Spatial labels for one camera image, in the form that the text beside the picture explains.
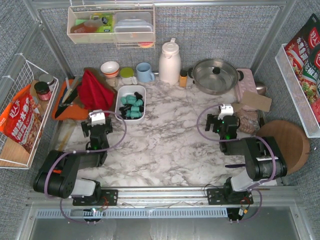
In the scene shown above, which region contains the green coffee capsule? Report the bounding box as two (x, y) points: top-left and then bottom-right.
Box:
(125, 111), (142, 119)
(120, 96), (128, 105)
(125, 95), (137, 105)
(133, 99), (144, 107)
(130, 106), (141, 113)

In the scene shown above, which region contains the white plastic storage basket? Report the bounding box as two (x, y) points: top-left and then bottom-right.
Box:
(115, 85), (147, 125)

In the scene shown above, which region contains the cardboard sheet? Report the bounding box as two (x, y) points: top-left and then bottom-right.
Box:
(240, 90), (272, 112)
(231, 103), (247, 112)

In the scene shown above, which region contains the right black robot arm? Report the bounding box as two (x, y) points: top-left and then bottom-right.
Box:
(205, 114), (288, 203)

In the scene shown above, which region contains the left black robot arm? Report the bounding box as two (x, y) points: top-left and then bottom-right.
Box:
(33, 117), (113, 199)

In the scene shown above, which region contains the pink striped oven mitt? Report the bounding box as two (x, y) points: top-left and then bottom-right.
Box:
(235, 109), (260, 135)

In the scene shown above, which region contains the orange plastic tray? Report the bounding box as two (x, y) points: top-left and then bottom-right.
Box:
(51, 81), (89, 121)

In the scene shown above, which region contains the red cloth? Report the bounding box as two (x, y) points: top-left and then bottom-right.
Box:
(76, 69), (116, 117)

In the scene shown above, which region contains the black chef knife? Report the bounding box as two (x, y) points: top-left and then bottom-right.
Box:
(54, 88), (78, 119)

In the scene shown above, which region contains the steel pot with lid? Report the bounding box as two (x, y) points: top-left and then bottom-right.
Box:
(188, 58), (244, 96)

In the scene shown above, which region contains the pink box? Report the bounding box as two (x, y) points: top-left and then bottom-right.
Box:
(235, 68), (258, 103)

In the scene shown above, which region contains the yellow spice bottle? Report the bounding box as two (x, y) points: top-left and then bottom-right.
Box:
(179, 69), (188, 88)

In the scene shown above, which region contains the white orange striped bowl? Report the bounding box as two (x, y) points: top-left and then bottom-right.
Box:
(100, 61), (120, 78)

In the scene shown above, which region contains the green lidded cup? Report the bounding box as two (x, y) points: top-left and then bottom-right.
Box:
(120, 67), (138, 85)

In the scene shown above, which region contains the red lidded jar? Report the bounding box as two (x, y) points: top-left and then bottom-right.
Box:
(34, 81), (52, 102)

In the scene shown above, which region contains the round wooden board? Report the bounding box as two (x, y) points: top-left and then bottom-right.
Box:
(256, 120), (310, 175)

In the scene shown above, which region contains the white thermos jug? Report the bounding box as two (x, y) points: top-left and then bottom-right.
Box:
(158, 38), (181, 85)

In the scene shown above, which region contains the blue mug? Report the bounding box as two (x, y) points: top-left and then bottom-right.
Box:
(136, 62), (155, 83)

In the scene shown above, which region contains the orange snack bag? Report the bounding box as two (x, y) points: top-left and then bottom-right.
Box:
(0, 84), (42, 154)

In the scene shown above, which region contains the clear plastic food box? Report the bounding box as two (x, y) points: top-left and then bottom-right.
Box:
(113, 11), (154, 43)

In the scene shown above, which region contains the red seasoning packet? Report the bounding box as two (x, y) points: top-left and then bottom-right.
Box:
(284, 13), (320, 121)

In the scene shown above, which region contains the white handled knife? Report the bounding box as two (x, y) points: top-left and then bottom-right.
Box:
(65, 76), (82, 96)

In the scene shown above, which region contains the white wire rack left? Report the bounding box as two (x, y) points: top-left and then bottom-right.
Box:
(0, 53), (59, 169)

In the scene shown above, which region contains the white wire basket right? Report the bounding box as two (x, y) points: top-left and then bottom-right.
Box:
(274, 43), (320, 139)

